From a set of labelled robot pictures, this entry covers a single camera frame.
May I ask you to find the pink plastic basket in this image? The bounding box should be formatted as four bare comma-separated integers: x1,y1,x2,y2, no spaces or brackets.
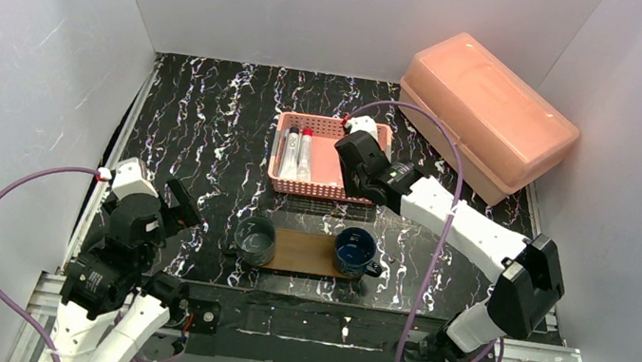
267,111,371,204

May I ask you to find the grey green mug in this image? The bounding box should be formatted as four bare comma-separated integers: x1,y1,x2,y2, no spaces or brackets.
223,216,276,268

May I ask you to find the dark blue mug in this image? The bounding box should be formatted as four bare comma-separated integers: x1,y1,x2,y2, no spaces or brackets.
333,227,384,278

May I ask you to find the brown wooden oval tray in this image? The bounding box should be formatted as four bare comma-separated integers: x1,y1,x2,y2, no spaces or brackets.
263,228,346,278

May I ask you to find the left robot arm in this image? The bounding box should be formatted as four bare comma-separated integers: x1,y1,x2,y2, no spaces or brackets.
37,162,202,362

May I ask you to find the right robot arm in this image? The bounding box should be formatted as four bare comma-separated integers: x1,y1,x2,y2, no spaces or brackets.
335,131,565,362

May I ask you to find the red capped toothpaste tube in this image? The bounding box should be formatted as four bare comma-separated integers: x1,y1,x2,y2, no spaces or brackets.
296,127,313,182

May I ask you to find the black capped toothpaste tube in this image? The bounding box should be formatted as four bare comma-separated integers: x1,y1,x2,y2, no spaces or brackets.
278,126,301,180

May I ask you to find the large pink lidded box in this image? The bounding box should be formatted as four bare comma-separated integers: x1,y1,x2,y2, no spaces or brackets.
400,33,579,206

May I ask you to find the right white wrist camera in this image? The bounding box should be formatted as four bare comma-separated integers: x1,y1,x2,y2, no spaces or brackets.
341,115,379,142

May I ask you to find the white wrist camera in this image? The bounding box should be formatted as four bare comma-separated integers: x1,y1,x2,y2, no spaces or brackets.
341,115,379,142
96,158,159,200

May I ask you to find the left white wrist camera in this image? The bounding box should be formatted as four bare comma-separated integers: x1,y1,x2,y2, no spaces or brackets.
96,158,159,200

